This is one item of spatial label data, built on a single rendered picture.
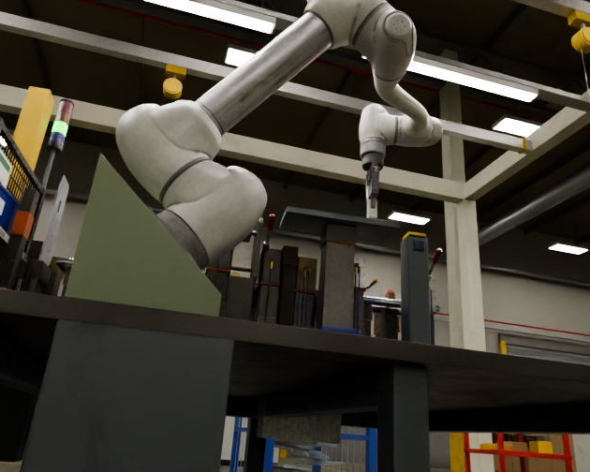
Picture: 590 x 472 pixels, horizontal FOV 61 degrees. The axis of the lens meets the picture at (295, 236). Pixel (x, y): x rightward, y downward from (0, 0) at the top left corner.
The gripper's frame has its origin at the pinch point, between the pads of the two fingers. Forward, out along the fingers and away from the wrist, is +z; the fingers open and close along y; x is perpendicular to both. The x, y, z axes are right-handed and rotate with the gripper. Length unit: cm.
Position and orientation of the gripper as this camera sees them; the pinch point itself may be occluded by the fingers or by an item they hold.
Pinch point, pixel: (372, 210)
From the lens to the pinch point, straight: 173.2
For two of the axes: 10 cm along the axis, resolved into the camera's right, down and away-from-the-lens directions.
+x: -10.0, -0.9, -0.3
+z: -0.7, 9.2, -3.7
